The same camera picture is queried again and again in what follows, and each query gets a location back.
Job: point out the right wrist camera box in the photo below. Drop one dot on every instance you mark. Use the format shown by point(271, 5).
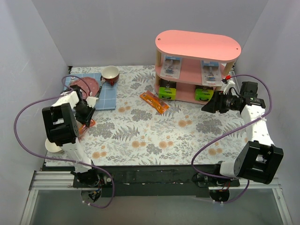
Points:
point(227, 84)

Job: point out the white ceramic bowl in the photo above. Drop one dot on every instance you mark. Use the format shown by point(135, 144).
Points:
point(52, 147)

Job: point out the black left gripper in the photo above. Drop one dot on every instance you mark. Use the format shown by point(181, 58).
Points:
point(86, 117)

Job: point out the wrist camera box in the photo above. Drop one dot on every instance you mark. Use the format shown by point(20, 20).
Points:
point(227, 84)
point(91, 101)

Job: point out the floral tablecloth mat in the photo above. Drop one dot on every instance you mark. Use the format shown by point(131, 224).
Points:
point(136, 134)

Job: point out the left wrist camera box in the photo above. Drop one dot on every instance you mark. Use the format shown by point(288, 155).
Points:
point(91, 101)

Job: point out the red cup white inside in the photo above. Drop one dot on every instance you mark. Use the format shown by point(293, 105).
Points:
point(110, 74)

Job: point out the pink dotted plate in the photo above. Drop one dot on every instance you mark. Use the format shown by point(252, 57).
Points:
point(89, 86)

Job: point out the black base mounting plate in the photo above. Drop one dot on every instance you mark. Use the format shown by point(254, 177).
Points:
point(153, 180)

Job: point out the aluminium frame rail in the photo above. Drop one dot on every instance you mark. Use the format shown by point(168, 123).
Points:
point(149, 196)

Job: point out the blue razor blister pack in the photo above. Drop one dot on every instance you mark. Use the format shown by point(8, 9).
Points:
point(211, 73)
point(171, 67)

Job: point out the orange small razor packet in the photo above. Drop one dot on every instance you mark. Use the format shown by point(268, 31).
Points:
point(83, 129)

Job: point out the pink three-tier shelf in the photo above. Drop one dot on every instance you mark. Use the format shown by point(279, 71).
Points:
point(193, 47)

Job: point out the black green Gillette razor box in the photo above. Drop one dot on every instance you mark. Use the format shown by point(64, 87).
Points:
point(167, 89)

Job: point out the blue checkered placemat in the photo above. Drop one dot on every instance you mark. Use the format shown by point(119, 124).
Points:
point(108, 96)

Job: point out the black handled spoon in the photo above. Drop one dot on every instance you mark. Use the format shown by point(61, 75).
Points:
point(102, 81)

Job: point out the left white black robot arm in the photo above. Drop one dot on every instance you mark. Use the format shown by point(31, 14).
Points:
point(61, 128)

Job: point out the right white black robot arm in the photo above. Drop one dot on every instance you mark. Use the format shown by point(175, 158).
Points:
point(260, 158)

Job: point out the orange long snack packet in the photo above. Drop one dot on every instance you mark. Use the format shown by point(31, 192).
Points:
point(160, 106)

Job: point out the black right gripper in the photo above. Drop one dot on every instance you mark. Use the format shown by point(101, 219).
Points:
point(218, 102)

